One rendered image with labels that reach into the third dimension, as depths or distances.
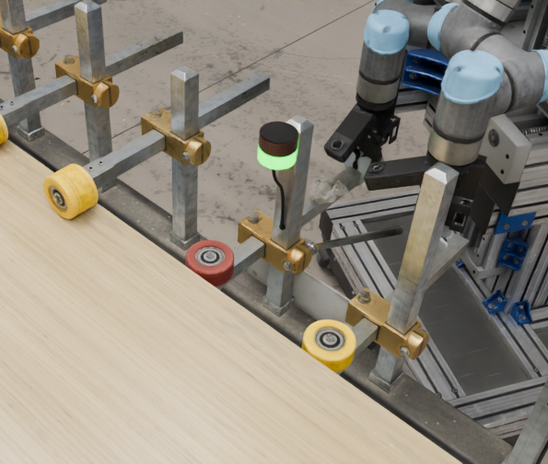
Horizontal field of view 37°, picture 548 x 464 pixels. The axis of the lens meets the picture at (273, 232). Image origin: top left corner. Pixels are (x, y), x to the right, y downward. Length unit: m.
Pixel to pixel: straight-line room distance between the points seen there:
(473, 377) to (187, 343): 1.09
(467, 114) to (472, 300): 1.24
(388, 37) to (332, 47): 2.32
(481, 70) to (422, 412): 0.61
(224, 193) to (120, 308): 1.63
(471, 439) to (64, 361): 0.67
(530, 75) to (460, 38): 0.13
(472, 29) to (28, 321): 0.79
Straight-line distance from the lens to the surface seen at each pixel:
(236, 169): 2.96
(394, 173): 1.24
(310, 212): 1.51
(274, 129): 1.24
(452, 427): 1.43
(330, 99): 3.38
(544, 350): 2.26
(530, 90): 1.21
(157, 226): 1.69
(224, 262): 1.32
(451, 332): 2.24
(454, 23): 1.29
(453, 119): 1.16
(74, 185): 1.37
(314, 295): 1.49
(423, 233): 1.19
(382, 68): 1.46
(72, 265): 1.34
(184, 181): 1.52
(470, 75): 1.12
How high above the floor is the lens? 1.84
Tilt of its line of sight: 43 degrees down
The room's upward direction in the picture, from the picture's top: 6 degrees clockwise
